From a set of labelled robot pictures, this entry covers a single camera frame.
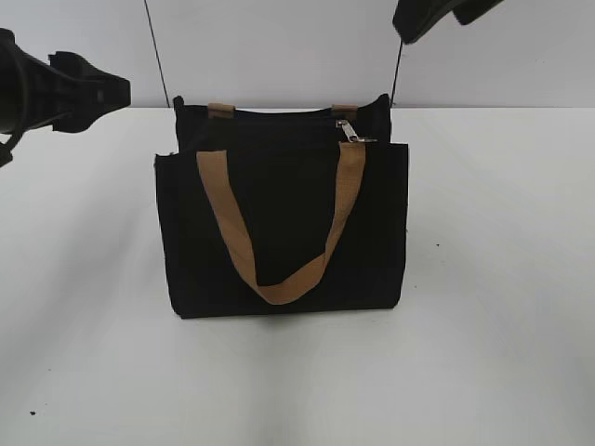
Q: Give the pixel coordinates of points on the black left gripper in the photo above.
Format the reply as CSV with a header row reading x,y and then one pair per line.
x,y
35,94

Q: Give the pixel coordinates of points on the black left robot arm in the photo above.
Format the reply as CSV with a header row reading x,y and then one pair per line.
x,y
5,148

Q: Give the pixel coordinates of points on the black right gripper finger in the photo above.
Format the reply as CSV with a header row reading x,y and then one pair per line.
x,y
470,10
413,15

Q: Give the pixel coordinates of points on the black canvas tote bag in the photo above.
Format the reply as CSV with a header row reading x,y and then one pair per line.
x,y
277,213

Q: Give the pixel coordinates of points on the silver zipper pull clasp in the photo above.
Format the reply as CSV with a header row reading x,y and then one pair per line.
x,y
350,133

